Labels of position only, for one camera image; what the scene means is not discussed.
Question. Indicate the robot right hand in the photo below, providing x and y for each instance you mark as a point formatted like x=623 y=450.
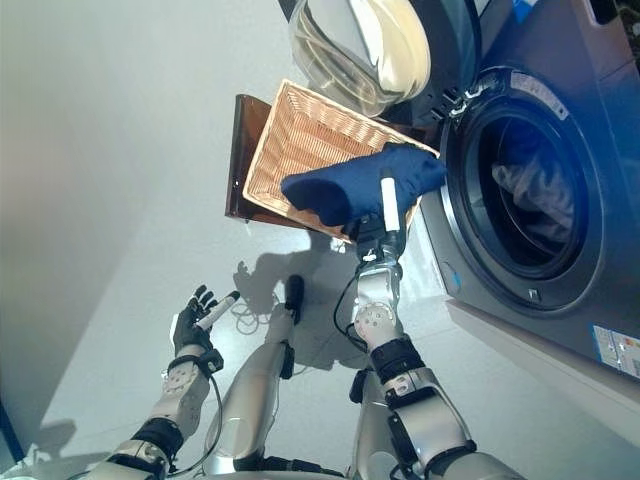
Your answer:
x=389 y=210

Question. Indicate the round glass washer door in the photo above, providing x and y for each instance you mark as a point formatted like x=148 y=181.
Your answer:
x=360 y=45

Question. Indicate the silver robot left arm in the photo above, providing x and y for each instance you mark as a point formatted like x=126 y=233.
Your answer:
x=170 y=415

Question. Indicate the brown wooden stool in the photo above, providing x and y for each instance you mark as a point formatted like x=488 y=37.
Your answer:
x=239 y=160

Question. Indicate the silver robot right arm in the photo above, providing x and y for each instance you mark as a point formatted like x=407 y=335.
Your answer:
x=415 y=400

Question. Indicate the silver robot leg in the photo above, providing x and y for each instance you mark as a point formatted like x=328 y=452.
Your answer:
x=255 y=395
x=372 y=440

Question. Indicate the white washer plinth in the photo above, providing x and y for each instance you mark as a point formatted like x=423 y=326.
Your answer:
x=550 y=360

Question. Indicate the blue garment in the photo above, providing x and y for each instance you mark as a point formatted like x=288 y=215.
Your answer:
x=360 y=185

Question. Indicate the wicker laundry basket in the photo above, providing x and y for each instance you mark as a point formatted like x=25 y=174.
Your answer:
x=300 y=150

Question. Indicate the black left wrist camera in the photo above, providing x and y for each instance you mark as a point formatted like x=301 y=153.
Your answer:
x=214 y=361

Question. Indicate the white board black edge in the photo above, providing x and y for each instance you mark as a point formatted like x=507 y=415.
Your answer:
x=10 y=435

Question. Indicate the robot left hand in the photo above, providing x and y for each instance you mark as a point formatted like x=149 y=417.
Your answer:
x=192 y=332

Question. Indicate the grey robot torso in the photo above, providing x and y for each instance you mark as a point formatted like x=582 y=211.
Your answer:
x=280 y=475

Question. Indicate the silver robot left leg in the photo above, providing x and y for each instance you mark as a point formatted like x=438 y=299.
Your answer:
x=255 y=395

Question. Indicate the silver robot right leg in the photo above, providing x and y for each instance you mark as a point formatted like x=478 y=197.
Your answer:
x=372 y=440

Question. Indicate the dark grey washing machine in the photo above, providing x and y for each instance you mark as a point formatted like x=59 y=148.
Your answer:
x=550 y=225

